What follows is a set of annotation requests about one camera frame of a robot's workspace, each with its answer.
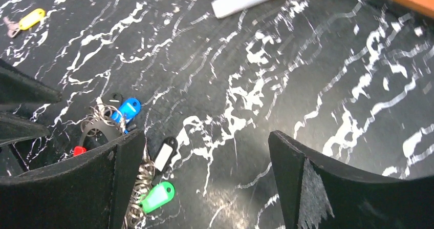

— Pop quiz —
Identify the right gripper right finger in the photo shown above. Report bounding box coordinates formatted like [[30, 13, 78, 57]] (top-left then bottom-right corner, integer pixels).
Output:
[[268, 131, 433, 228]]

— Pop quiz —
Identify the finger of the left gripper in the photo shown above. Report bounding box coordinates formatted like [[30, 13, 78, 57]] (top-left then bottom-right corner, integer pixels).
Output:
[[1, 112, 50, 146]]

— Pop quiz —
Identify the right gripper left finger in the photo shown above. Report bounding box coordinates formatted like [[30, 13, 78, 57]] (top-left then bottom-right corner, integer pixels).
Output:
[[1, 130, 146, 228]]

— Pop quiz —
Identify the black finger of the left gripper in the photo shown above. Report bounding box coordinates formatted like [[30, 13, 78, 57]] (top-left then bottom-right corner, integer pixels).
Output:
[[1, 60, 61, 111]]

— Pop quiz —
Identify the green key tag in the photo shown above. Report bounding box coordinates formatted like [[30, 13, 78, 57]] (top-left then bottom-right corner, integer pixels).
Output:
[[139, 181, 176, 214]]

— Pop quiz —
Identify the blue key tag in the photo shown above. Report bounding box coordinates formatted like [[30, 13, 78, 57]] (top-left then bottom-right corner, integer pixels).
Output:
[[111, 98, 141, 134]]

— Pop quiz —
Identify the red white keyring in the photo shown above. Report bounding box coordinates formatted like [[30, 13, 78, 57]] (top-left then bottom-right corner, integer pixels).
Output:
[[73, 119, 123, 157]]

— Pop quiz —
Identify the pink metal key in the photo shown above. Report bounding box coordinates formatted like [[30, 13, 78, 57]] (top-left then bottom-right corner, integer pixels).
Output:
[[3, 16, 21, 38]]

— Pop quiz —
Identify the black key tag white label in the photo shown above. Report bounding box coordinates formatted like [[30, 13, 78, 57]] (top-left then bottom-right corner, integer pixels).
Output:
[[153, 136, 178, 176]]

